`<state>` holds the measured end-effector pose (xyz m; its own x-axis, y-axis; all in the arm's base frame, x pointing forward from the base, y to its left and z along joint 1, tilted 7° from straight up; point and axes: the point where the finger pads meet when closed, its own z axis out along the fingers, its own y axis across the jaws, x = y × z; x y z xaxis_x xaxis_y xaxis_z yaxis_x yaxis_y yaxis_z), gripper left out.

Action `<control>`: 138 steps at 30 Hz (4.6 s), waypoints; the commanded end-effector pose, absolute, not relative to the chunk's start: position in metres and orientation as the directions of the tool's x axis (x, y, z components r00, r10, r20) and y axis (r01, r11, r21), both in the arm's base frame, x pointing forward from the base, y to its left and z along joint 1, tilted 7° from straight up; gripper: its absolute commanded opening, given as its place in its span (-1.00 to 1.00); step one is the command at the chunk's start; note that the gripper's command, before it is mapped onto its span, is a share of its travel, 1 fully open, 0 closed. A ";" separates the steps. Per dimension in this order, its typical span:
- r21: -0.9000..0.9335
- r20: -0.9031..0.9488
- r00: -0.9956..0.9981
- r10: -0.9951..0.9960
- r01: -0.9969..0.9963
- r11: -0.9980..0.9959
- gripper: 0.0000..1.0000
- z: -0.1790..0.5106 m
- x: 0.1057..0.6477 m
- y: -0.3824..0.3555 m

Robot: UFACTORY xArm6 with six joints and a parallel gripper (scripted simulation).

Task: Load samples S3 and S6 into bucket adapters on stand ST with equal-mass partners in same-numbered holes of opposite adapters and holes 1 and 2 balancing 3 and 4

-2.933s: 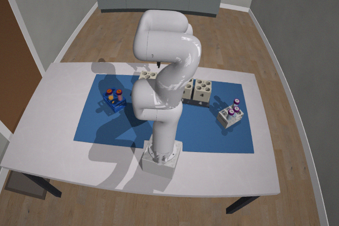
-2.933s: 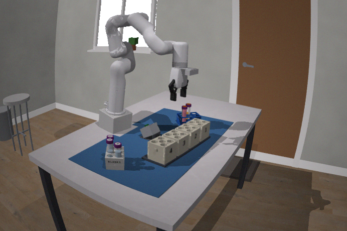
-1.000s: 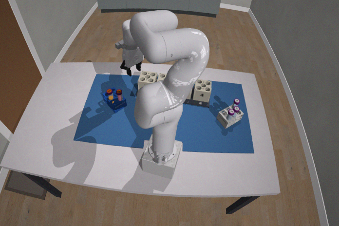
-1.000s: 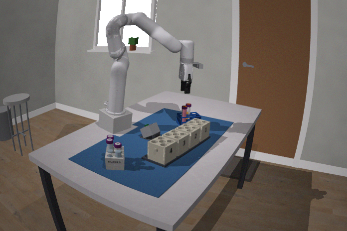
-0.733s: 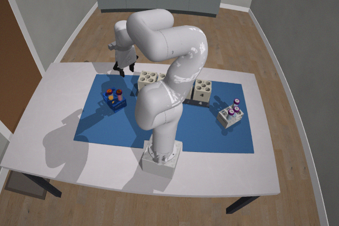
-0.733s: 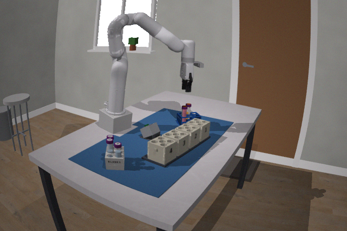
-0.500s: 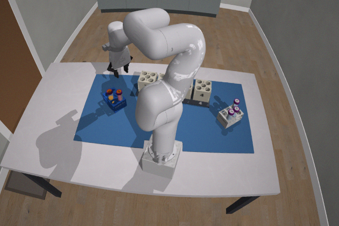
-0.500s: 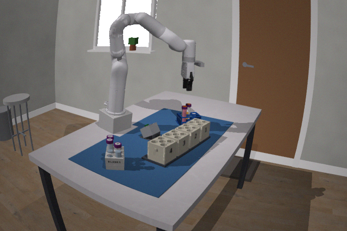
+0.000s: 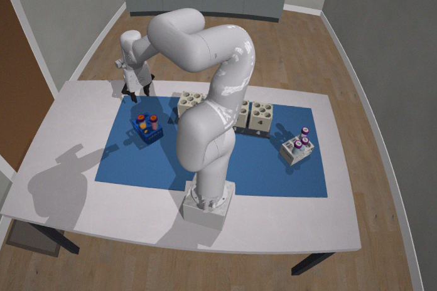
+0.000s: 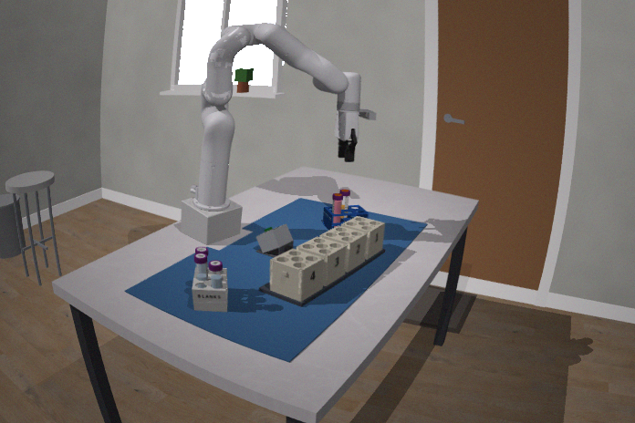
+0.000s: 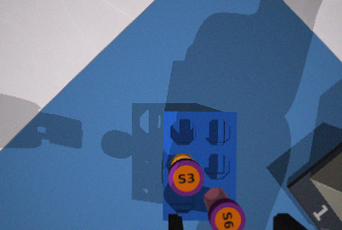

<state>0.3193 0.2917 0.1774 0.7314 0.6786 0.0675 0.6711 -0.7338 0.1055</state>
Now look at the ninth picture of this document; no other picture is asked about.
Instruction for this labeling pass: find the blue tube rack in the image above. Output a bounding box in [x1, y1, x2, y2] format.
[132, 112, 164, 146]

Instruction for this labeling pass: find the white tube rack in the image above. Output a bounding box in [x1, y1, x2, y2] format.
[279, 135, 314, 166]

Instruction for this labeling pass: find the blue bench mat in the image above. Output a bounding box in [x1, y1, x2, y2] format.
[95, 95, 328, 198]

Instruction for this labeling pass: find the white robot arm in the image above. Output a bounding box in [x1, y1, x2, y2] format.
[115, 8, 256, 213]

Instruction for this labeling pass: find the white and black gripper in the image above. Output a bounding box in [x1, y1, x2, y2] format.
[121, 61, 155, 103]

